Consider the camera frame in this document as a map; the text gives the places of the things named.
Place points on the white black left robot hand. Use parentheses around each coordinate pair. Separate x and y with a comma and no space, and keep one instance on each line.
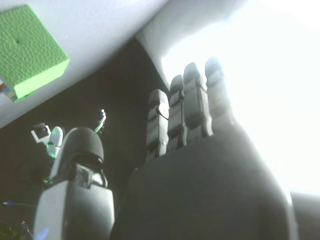
(200,187)

